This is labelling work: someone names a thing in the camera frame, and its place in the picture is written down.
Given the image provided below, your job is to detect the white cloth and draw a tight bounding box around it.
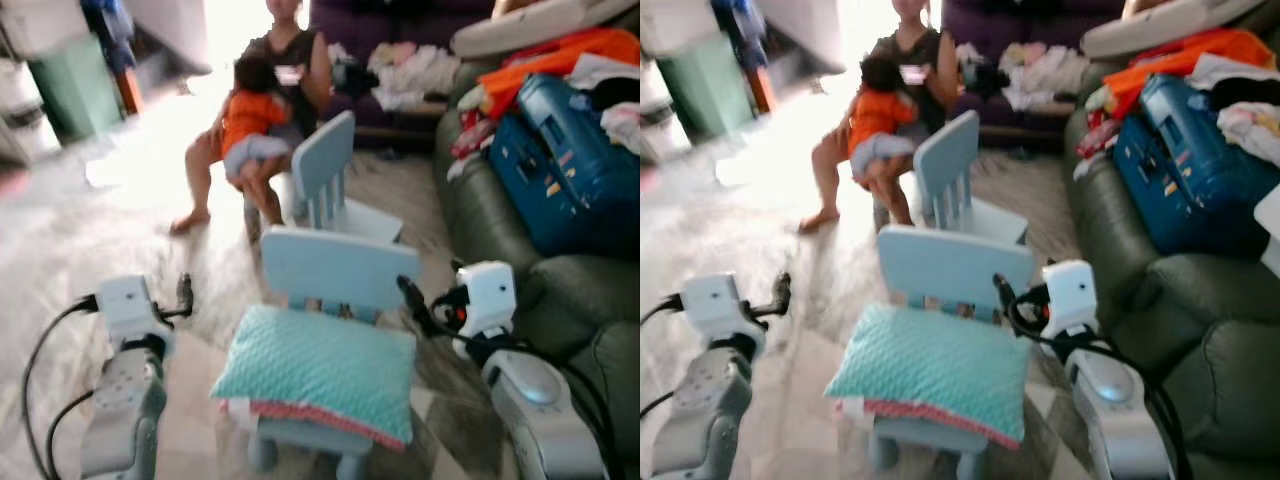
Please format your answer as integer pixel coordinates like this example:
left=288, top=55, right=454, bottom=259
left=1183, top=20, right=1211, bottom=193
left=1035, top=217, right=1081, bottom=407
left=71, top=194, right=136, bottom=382
left=1215, top=100, right=1280, bottom=167
left=600, top=100, right=641, bottom=157

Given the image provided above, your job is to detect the beige cushion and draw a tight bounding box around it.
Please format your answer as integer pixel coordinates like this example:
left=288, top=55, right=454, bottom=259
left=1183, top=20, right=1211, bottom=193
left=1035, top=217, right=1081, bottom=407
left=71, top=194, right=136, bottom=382
left=450, top=0, right=641, bottom=59
left=1080, top=0, right=1267, bottom=59

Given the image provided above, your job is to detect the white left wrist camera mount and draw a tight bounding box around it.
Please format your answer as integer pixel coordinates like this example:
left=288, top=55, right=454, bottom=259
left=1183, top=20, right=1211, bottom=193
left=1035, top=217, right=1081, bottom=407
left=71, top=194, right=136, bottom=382
left=97, top=275, right=176, bottom=356
left=682, top=273, right=766, bottom=356

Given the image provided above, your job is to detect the pink dotted pillow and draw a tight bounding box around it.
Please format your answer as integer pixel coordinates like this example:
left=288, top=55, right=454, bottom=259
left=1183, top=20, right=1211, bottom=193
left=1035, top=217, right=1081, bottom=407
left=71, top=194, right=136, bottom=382
left=835, top=395, right=1021, bottom=450
left=220, top=395, right=411, bottom=448

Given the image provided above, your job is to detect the person in blue shorts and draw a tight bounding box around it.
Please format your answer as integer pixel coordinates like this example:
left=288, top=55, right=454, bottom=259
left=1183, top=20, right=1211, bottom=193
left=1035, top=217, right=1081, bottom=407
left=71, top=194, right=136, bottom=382
left=80, top=0, right=147, bottom=117
left=715, top=0, right=777, bottom=114

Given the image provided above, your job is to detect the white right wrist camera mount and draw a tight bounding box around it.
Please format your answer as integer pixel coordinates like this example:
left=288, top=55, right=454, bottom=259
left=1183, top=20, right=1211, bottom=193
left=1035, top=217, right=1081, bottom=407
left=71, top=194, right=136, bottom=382
left=455, top=262, right=519, bottom=356
left=1040, top=260, right=1098, bottom=341

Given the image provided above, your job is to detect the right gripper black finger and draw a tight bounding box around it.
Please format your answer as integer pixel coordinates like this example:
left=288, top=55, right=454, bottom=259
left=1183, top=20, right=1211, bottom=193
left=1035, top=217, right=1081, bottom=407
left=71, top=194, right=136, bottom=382
left=992, top=272, right=1031, bottom=336
left=397, top=275, right=438, bottom=338

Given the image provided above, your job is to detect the green bin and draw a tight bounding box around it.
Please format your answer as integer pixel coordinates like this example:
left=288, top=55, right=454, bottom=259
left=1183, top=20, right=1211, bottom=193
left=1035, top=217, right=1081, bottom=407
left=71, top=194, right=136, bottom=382
left=658, top=35, right=751, bottom=141
left=28, top=35, right=126, bottom=142

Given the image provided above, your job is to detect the orange cloth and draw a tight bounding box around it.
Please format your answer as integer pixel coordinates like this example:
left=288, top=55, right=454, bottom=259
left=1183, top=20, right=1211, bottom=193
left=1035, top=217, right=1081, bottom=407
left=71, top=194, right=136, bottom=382
left=470, top=28, right=641, bottom=121
left=1100, top=28, right=1277, bottom=121

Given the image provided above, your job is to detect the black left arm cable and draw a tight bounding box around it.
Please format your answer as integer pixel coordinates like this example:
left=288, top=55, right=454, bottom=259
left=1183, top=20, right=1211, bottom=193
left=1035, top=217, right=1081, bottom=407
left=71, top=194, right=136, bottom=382
left=640, top=293, right=691, bottom=421
left=22, top=293, right=103, bottom=480

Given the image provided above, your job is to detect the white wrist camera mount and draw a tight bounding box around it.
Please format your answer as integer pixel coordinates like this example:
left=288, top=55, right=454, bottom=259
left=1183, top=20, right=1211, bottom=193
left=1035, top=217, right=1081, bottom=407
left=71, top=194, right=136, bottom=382
left=682, top=273, right=766, bottom=356
left=97, top=275, right=176, bottom=356
left=455, top=262, right=519, bottom=356
left=1040, top=260, right=1098, bottom=341

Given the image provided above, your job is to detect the woman in dark top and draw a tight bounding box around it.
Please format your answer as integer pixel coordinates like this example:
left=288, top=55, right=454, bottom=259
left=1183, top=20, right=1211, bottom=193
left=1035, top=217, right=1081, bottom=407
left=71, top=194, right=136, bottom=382
left=170, top=0, right=333, bottom=238
left=798, top=0, right=961, bottom=236

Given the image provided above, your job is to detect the teal dotted pillow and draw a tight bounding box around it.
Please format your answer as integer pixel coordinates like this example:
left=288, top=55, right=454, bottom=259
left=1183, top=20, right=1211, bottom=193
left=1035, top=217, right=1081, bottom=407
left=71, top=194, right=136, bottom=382
left=825, top=302, right=1032, bottom=446
left=210, top=303, right=419, bottom=446

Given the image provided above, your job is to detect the purple sofa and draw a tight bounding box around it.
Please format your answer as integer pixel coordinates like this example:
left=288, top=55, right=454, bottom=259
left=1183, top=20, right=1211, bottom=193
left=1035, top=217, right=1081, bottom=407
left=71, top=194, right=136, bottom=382
left=310, top=0, right=501, bottom=141
left=940, top=0, right=1131, bottom=137

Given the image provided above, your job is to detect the blue suitcase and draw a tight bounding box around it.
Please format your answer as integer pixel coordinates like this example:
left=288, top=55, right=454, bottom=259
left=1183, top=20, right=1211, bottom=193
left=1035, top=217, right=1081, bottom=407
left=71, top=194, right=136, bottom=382
left=487, top=72, right=641, bottom=257
left=1112, top=72, right=1280, bottom=257

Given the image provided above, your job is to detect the white cabinet box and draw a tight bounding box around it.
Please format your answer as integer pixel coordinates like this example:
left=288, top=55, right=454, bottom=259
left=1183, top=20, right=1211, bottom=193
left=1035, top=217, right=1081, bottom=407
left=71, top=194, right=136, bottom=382
left=640, top=0, right=721, bottom=56
left=0, top=0, right=91, bottom=56

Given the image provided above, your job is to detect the dark green leather sofa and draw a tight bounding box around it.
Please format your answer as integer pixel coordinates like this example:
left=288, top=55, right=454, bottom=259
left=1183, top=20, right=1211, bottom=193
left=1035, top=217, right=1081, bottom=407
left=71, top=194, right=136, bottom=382
left=435, top=60, right=641, bottom=480
left=1062, top=60, right=1280, bottom=480

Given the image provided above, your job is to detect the light blue child chair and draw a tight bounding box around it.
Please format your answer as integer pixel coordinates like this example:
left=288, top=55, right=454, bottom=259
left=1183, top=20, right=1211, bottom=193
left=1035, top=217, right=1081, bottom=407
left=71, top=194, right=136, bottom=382
left=290, top=110, right=406, bottom=246
left=245, top=225, right=423, bottom=480
left=868, top=225, right=1037, bottom=480
left=912, top=110, right=1031, bottom=246

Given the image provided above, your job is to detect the white clothes heap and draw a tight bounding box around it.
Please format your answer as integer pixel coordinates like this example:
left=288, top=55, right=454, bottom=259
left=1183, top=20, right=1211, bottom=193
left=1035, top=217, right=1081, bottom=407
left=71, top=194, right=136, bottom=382
left=370, top=45, right=461, bottom=112
left=1000, top=45, right=1087, bottom=112

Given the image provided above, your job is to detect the red patterned cloth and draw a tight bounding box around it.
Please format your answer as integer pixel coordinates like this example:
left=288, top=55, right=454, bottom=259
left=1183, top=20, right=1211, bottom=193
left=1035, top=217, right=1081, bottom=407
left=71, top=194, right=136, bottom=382
left=452, top=110, right=501, bottom=161
left=1075, top=115, right=1121, bottom=161

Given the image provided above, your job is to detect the black cloth heap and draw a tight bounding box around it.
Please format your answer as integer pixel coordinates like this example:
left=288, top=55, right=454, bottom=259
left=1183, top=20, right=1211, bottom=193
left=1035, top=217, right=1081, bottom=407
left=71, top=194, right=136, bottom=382
left=960, top=58, right=1004, bottom=101
left=330, top=60, right=377, bottom=101

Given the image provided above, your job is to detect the child in orange shirt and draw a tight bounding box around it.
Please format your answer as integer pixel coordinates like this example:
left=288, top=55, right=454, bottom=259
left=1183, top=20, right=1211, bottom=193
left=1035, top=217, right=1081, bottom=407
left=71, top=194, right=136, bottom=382
left=220, top=55, right=296, bottom=226
left=848, top=55, right=921, bottom=226

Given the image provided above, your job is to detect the white drawer unit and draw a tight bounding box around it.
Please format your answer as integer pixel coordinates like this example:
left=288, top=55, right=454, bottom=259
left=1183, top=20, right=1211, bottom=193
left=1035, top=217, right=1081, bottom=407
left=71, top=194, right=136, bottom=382
left=640, top=60, right=691, bottom=162
left=0, top=60, right=61, bottom=167

